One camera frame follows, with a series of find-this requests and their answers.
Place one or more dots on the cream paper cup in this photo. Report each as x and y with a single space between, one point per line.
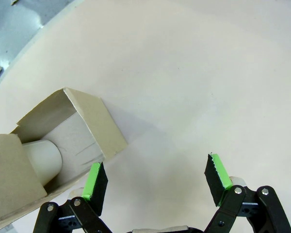
43 157

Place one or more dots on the brown cardboard cup carrier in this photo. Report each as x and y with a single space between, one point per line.
99 121

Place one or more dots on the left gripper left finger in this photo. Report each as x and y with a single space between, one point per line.
94 191

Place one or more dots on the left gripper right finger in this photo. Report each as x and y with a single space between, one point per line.
215 179

